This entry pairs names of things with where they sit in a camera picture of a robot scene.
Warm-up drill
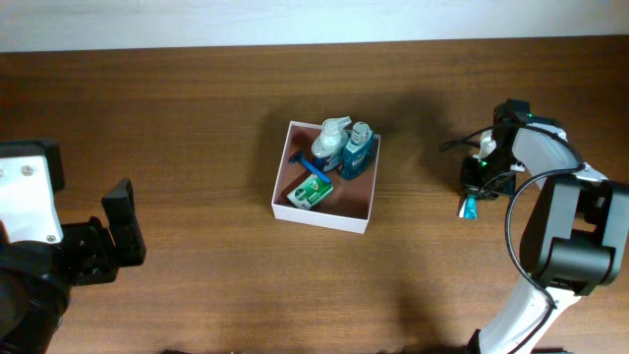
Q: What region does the green Dettol soap box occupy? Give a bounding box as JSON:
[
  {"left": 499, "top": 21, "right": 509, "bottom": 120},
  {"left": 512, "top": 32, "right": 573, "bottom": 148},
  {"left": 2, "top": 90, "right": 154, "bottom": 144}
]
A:
[{"left": 287, "top": 174, "right": 333, "bottom": 210}]

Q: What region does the clear pump soap bottle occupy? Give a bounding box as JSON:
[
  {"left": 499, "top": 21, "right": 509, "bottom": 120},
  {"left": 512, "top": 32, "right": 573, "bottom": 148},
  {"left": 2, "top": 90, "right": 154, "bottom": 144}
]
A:
[{"left": 312, "top": 116, "right": 352, "bottom": 172}]

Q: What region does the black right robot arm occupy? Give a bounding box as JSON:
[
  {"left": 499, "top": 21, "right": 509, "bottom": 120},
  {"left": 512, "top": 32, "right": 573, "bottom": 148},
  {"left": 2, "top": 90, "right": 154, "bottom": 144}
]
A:
[{"left": 458, "top": 98, "right": 628, "bottom": 353}]

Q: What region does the blue disposable razor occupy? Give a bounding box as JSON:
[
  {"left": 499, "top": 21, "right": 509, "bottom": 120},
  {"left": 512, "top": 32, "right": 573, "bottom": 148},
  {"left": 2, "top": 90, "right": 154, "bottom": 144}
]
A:
[{"left": 289, "top": 150, "right": 331, "bottom": 184}]

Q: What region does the white box pink inside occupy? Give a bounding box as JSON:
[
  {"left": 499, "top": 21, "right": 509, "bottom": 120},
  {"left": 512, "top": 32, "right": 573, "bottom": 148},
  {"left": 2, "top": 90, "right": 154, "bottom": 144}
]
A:
[{"left": 271, "top": 121, "right": 380, "bottom": 234}]

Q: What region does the green white toothpaste tube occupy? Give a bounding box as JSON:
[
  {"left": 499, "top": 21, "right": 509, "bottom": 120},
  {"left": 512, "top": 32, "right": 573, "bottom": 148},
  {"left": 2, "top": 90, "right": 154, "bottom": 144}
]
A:
[{"left": 458, "top": 196, "right": 478, "bottom": 220}]

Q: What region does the blue Listerine mouthwash bottle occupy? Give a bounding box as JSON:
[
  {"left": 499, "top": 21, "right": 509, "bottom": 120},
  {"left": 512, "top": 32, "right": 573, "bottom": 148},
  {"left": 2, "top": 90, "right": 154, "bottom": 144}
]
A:
[{"left": 340, "top": 122, "right": 373, "bottom": 180}]

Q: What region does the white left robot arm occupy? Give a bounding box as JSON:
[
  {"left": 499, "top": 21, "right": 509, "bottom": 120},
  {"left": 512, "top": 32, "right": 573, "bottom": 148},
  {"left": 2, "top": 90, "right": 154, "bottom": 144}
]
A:
[{"left": 1, "top": 178, "right": 146, "bottom": 353}]

